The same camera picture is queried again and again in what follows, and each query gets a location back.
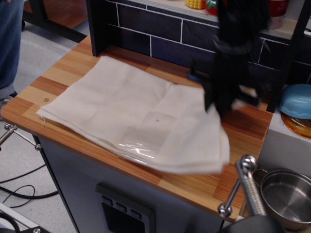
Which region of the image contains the silver clamp screw handle left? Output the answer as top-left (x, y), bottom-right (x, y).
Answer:
top-left (0, 123), bottom-right (42, 151)

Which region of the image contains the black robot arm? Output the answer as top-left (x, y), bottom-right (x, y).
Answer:
top-left (188, 0), bottom-right (270, 117)

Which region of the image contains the black shelf upright post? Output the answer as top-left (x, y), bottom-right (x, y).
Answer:
top-left (86, 0), bottom-right (110, 56)
top-left (266, 0), bottom-right (311, 113)

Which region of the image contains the cream cloth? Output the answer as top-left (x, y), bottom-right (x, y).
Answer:
top-left (37, 56), bottom-right (230, 174)

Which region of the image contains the red labelled plastic jar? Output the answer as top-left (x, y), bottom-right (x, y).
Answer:
top-left (268, 0), bottom-right (289, 30)

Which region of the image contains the black floor cable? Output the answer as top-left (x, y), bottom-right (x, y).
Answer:
top-left (0, 164), bottom-right (59, 208)

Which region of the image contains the silver clamp screw handle right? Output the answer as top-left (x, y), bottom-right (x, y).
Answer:
top-left (218, 154), bottom-right (267, 218)

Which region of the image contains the wooden shelf board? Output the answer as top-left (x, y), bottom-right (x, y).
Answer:
top-left (143, 0), bottom-right (304, 40)

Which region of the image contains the orange transparent plate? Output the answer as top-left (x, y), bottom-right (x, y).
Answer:
top-left (281, 112), bottom-right (311, 139)

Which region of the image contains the black shelf upright post left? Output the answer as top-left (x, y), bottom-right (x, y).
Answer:
top-left (86, 0), bottom-right (110, 56)

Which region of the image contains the background wooden table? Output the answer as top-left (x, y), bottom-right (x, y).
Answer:
top-left (22, 0), bottom-right (87, 43)

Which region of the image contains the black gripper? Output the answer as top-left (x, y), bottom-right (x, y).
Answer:
top-left (187, 46), bottom-right (261, 118)

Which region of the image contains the light blue plastic bowl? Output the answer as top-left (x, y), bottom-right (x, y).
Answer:
top-left (278, 83), bottom-right (311, 119)

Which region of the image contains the yellow toy corn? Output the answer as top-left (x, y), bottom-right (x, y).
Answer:
top-left (185, 0), bottom-right (206, 10)

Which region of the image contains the person leg in jeans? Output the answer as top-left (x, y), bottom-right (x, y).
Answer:
top-left (0, 0), bottom-right (24, 100)

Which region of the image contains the red toy tomato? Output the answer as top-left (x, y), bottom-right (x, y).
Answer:
top-left (205, 0), bottom-right (218, 16)

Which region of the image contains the clear tape patch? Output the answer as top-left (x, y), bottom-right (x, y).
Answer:
top-left (118, 112), bottom-right (177, 161)

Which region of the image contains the black shelf upright post right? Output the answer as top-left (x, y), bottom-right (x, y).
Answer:
top-left (266, 0), bottom-right (311, 113)

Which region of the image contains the silver clamp screw handle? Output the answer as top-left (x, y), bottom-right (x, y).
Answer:
top-left (218, 154), bottom-right (267, 218)
top-left (0, 123), bottom-right (42, 151)

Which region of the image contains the grey oven control panel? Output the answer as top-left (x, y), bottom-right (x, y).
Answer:
top-left (96, 184), bottom-right (156, 233)

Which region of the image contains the stainless steel pot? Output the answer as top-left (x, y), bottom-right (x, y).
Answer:
top-left (253, 169), bottom-right (311, 231)

